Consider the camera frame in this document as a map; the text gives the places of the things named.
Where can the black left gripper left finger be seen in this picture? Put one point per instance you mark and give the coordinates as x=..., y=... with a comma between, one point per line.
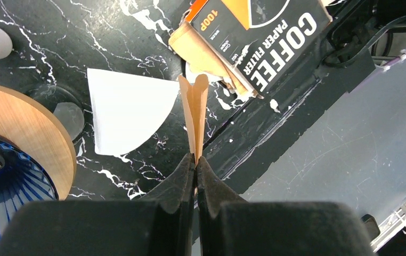
x=159, y=223

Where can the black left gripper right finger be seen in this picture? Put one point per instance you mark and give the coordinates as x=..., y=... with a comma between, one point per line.
x=230, y=225

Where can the white paper coffee filter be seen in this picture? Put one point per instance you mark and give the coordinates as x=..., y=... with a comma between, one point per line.
x=127, y=109

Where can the brown paper coffee filter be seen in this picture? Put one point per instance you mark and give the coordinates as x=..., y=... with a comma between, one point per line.
x=194, y=99

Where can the blue glass dripper cone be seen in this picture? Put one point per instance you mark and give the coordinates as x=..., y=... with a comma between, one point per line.
x=22, y=180

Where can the orange coffee filter package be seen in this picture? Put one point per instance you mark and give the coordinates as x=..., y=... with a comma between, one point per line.
x=248, y=45

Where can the wooden ring dripper holder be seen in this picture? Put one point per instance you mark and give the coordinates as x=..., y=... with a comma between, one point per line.
x=31, y=127

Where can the clear glass brown cup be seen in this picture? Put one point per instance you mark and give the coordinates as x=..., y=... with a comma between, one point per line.
x=64, y=105

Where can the aluminium frame rail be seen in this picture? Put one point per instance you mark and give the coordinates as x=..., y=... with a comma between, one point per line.
x=400, y=219

